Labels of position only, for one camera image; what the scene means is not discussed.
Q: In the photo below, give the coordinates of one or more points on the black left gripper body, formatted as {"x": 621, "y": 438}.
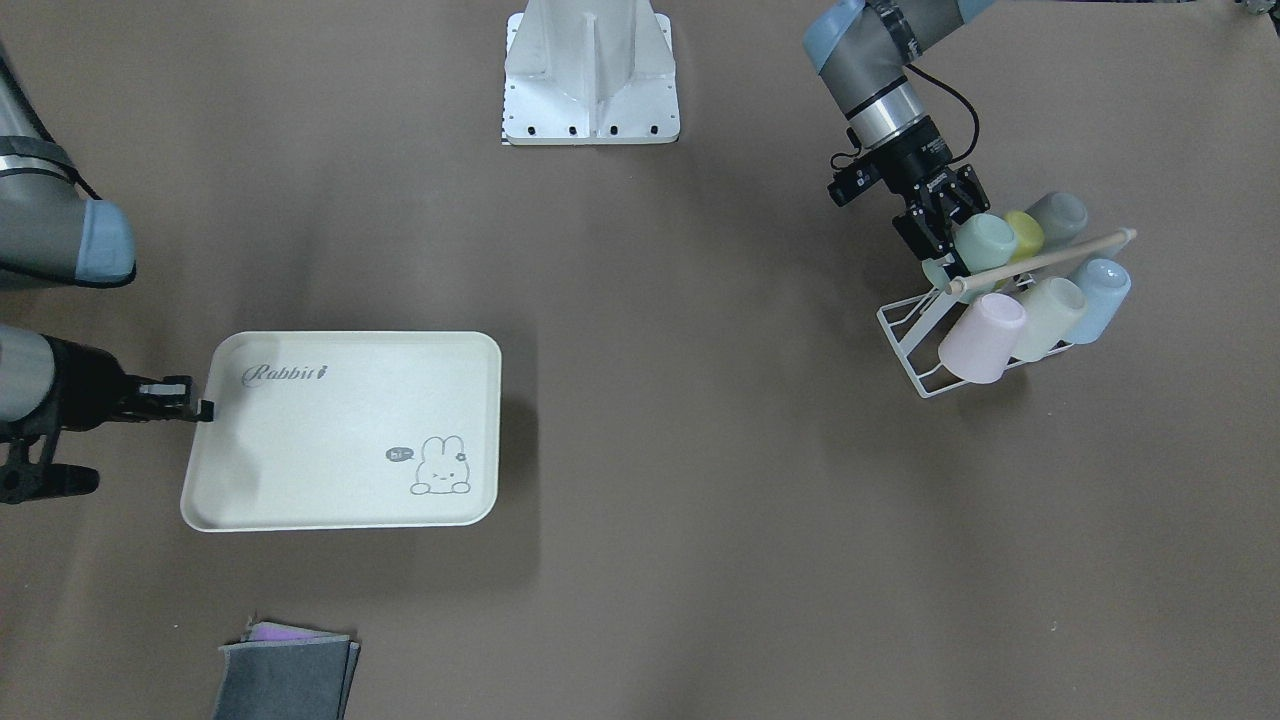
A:
{"x": 918, "y": 157}

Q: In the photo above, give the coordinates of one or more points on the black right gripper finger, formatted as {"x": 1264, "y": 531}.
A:
{"x": 173, "y": 386}
{"x": 169, "y": 408}

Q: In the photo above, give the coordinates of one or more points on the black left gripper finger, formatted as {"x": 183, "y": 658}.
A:
{"x": 970, "y": 196}
{"x": 931, "y": 238}

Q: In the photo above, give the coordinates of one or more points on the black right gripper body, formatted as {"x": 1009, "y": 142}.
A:
{"x": 82, "y": 383}

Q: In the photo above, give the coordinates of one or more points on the green cup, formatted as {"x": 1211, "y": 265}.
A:
{"x": 984, "y": 242}

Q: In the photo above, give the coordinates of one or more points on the cream rabbit tray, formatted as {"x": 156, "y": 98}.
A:
{"x": 317, "y": 430}

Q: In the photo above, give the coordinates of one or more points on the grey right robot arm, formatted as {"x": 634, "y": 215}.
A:
{"x": 57, "y": 231}

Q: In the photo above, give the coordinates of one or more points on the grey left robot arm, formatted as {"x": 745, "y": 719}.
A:
{"x": 862, "y": 51}

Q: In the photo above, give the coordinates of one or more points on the yellow cup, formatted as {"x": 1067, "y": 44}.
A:
{"x": 1028, "y": 234}

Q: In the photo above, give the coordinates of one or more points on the grey cup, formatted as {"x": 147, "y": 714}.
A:
{"x": 1062, "y": 216}

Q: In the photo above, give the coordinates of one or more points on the pink cup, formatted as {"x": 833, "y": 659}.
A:
{"x": 979, "y": 346}

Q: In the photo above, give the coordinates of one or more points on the cream white cup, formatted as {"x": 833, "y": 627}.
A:
{"x": 1053, "y": 307}

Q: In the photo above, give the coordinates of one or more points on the light blue cup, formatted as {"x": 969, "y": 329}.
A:
{"x": 1105, "y": 285}

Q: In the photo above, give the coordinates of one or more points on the purple cloth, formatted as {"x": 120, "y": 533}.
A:
{"x": 268, "y": 631}

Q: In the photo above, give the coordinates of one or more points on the grey cloth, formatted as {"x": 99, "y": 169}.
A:
{"x": 307, "y": 679}

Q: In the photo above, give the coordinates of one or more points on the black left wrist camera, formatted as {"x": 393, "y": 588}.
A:
{"x": 852, "y": 174}

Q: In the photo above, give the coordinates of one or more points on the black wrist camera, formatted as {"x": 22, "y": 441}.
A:
{"x": 29, "y": 472}
{"x": 852, "y": 174}

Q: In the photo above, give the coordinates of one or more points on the white wire cup rack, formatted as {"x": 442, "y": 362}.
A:
{"x": 915, "y": 327}

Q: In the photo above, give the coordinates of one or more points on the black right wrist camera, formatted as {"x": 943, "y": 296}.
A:
{"x": 29, "y": 472}

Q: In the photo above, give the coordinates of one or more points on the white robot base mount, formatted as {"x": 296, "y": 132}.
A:
{"x": 580, "y": 73}

